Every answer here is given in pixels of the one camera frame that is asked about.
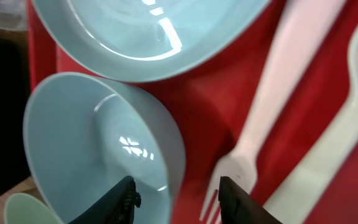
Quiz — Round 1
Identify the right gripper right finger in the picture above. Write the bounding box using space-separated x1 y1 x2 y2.
218 176 282 224

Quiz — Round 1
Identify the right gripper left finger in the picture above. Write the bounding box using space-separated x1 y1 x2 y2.
70 175 141 224

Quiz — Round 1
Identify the light blue bowl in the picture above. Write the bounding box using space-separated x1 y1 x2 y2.
23 72 186 224

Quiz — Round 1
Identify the mint green bowl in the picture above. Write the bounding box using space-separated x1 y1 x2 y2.
4 193 63 224

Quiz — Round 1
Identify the black food waste tray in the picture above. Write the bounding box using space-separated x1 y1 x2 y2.
0 37 30 196

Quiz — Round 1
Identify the clear plastic waste bin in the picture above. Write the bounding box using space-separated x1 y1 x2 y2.
0 0 27 31

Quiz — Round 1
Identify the white plastic spoon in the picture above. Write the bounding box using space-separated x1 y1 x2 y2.
263 25 358 223

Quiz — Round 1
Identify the light blue plate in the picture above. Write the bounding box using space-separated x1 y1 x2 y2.
32 0 270 83

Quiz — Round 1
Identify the white plastic fork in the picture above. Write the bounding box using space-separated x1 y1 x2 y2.
200 0 346 223

